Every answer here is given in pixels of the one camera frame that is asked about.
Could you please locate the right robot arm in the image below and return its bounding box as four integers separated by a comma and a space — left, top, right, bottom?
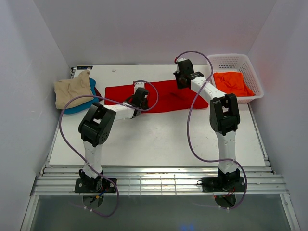
174, 58, 240, 192

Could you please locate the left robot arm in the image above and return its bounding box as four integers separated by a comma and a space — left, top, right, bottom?
78, 87, 149, 192

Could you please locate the dark red folded t shirt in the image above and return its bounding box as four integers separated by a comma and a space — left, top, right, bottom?
94, 87, 102, 97

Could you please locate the white plastic basket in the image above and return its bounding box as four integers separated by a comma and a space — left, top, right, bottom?
208, 53, 264, 103

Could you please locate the orange t shirt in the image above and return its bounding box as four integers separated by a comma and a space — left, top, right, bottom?
213, 72, 255, 97

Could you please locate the blue folded t shirt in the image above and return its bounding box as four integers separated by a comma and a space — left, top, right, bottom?
64, 78, 100, 115

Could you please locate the blue label sticker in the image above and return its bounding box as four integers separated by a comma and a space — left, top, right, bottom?
76, 65, 93, 70

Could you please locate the beige folded t shirt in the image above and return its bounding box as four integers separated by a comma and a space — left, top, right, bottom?
54, 70, 93, 109

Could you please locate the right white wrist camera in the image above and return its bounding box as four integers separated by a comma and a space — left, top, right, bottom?
174, 57, 186, 73

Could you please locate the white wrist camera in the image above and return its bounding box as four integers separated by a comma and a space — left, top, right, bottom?
133, 81, 145, 92
174, 57, 186, 73

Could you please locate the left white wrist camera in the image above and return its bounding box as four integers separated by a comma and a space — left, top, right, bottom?
133, 81, 145, 92

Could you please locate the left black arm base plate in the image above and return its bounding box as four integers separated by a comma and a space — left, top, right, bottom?
74, 178, 116, 194

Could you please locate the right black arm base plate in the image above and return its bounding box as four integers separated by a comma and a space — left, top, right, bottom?
197, 177, 246, 193

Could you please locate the aluminium frame rail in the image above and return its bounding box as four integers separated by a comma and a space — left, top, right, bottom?
32, 165, 288, 196

